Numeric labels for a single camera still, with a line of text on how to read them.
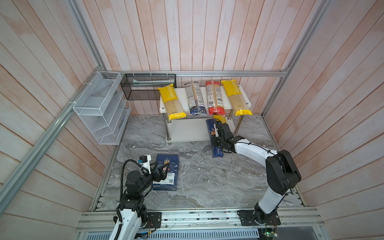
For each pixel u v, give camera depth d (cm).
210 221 73
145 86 104
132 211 56
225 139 72
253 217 73
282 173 48
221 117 107
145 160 70
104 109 72
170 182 79
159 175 70
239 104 75
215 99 78
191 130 104
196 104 75
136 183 60
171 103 76
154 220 73
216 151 86
